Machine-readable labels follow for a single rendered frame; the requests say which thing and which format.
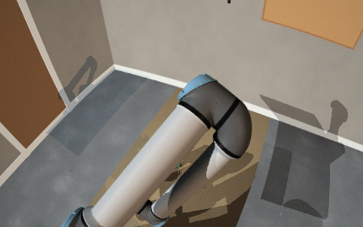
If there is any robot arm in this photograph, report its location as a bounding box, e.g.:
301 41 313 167
61 74 252 227

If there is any tan flat mat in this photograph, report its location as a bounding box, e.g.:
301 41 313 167
181 162 193 176

